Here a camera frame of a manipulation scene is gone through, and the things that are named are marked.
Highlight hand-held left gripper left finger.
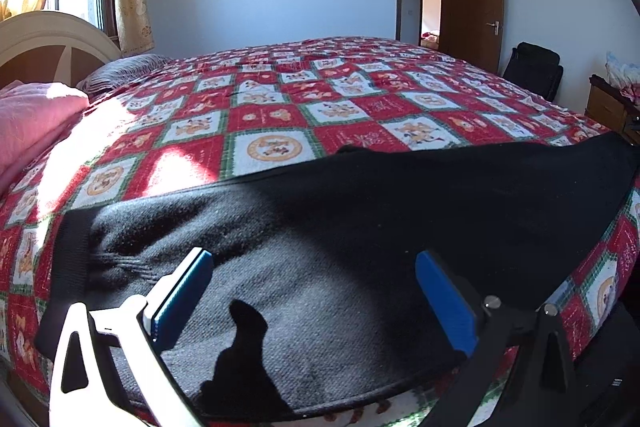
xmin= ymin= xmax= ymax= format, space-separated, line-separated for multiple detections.
xmin=48 ymin=248 xmax=215 ymax=427

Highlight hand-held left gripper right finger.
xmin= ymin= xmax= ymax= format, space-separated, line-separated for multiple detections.
xmin=415 ymin=250 xmax=593 ymax=427

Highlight black pants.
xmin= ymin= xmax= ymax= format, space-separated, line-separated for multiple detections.
xmin=34 ymin=132 xmax=640 ymax=423

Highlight red checked printed blanket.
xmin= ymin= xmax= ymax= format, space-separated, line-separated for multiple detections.
xmin=0 ymin=37 xmax=640 ymax=427

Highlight pink pillow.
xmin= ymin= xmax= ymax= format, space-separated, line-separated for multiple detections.
xmin=0 ymin=82 xmax=91 ymax=198

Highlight grey striped pillow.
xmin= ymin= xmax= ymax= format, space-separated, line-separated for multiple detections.
xmin=76 ymin=53 xmax=173 ymax=95

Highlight wooden cabinet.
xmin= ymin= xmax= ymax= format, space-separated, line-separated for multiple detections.
xmin=584 ymin=74 xmax=640 ymax=142

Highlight brown wooden door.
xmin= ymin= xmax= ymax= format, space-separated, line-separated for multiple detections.
xmin=452 ymin=0 xmax=505 ymax=75

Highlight clear plastic bag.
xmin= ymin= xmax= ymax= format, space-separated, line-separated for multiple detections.
xmin=605 ymin=51 xmax=640 ymax=90

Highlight cream wooden headboard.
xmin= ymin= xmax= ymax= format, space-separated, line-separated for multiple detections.
xmin=0 ymin=10 xmax=123 ymax=90

